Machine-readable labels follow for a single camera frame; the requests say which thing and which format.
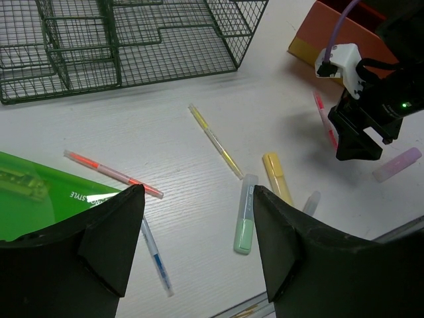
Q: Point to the green plastic folder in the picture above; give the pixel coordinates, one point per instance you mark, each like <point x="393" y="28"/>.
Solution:
<point x="34" y="196"/>

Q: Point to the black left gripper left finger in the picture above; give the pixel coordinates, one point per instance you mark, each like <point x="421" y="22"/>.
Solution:
<point x="79" y="267"/>

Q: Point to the purple chunky highlighter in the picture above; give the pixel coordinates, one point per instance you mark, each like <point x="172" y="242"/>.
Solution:
<point x="397" y="164"/>

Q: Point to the red drawer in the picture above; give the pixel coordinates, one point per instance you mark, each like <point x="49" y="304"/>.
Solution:
<point x="358" y="28"/>

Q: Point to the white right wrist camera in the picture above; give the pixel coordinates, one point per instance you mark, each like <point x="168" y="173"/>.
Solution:
<point x="341" y="64"/>

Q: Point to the green wire mesh organizer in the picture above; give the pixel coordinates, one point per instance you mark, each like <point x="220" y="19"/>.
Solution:
<point x="52" y="49"/>

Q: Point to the orange chunky highlighter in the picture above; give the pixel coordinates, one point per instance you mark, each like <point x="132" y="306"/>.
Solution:
<point x="312" y="203"/>

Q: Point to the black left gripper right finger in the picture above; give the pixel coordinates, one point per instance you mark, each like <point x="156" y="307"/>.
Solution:
<point x="331" y="258"/>

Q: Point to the thin yellow highlighter pen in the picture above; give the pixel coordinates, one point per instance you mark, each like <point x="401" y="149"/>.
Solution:
<point x="217" y="144"/>

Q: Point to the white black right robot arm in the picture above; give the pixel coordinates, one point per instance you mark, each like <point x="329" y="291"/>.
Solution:
<point x="402" y="34"/>

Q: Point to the yellow bottom drawer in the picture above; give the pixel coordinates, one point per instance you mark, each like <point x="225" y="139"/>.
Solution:
<point x="307" y="49"/>

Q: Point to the thin orange highlighter pen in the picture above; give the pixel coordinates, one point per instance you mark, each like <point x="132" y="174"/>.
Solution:
<point x="107" y="171"/>

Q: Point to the thin pink highlighter pen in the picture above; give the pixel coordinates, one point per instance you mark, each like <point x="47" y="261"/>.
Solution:
<point x="325" y="121"/>

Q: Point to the green chunky highlighter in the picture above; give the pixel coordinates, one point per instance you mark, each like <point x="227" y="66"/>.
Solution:
<point x="245" y="220"/>

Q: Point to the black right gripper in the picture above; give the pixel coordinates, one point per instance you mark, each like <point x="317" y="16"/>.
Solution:
<point x="390" y="93"/>

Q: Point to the yellow chunky highlighter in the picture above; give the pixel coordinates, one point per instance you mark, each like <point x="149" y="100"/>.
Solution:
<point x="276" y="177"/>

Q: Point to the thin blue pen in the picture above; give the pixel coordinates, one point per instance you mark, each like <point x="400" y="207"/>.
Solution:
<point x="154" y="252"/>

